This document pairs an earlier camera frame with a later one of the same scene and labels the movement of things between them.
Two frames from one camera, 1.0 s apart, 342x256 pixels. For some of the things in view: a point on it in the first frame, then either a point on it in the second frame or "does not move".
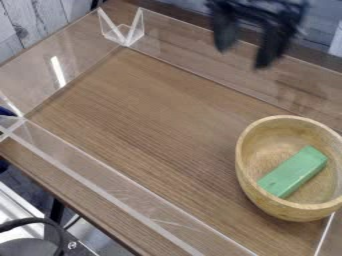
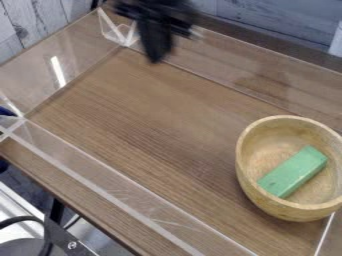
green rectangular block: [287, 177] does not move
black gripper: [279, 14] -> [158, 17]
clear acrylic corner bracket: [123, 34] does not move
